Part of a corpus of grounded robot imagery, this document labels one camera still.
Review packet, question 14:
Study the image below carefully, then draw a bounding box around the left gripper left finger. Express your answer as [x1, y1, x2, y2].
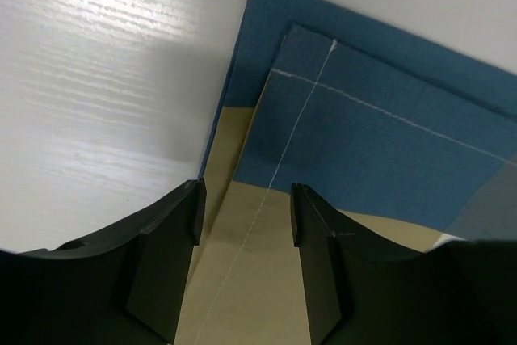
[1, 179, 206, 344]

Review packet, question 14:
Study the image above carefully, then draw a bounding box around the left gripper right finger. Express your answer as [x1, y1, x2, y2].
[291, 183, 516, 344]

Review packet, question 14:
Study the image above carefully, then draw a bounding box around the blue tan white placemat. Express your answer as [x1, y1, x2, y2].
[176, 0, 516, 344]

